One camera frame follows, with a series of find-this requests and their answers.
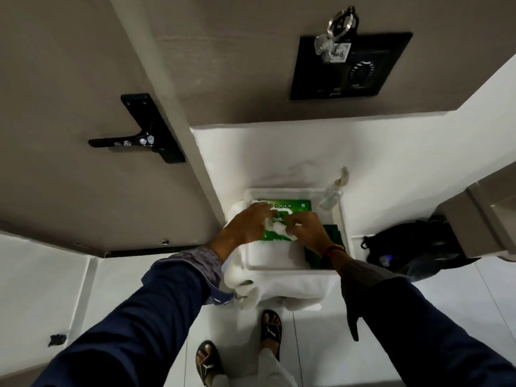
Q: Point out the black right sandal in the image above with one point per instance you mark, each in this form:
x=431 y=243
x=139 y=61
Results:
x=271 y=332

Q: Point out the person's right fingers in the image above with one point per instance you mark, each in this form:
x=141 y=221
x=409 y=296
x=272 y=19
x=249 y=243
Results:
x=292 y=225

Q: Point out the clear water bottle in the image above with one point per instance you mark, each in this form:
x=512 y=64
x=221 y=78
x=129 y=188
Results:
x=386 y=260

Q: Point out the brown wooden door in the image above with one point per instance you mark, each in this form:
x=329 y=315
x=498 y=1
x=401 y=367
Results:
x=60 y=185

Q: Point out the clear spray bottle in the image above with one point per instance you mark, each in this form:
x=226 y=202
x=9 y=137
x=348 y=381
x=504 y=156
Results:
x=331 y=195

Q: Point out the black sandal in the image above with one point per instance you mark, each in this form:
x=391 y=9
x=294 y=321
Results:
x=271 y=332
x=209 y=364

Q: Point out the person's left hand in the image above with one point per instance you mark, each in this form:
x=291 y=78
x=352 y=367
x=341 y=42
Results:
x=246 y=225

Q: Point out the black bag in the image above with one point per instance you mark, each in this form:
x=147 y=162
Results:
x=419 y=247

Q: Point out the dark green cloth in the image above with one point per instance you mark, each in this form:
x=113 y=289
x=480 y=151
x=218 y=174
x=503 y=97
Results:
x=332 y=235

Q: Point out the green wet wipes packet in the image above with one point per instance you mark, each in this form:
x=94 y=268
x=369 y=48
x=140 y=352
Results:
x=296 y=206

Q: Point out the person's right forearm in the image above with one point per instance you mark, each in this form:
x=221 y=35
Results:
x=419 y=330

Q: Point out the white trousers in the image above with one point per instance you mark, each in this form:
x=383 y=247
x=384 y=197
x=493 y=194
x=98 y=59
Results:
x=266 y=372

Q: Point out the black left sandal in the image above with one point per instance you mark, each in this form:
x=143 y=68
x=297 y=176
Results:
x=209 y=364

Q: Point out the orange thread wristband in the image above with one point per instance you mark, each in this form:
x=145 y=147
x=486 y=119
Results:
x=335 y=249

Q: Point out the person's right hand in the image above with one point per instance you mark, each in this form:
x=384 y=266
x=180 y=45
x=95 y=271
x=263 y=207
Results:
x=311 y=234

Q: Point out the person's left fingers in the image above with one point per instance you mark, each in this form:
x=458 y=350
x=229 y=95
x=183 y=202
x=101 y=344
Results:
x=267 y=212

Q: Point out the person's left forearm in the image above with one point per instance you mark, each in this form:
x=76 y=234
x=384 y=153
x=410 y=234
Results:
x=133 y=330

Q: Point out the grey wooden cabinet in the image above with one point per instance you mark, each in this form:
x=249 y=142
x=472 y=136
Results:
x=479 y=213

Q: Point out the black door stopper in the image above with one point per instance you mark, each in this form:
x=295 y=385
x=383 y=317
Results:
x=57 y=340

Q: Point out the white towel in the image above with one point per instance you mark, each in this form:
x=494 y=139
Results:
x=290 y=286

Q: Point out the white wet wipe sheet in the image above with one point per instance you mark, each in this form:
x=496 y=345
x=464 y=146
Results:
x=279 y=228

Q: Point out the black switch panel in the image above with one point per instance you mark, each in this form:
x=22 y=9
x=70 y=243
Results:
x=365 y=70

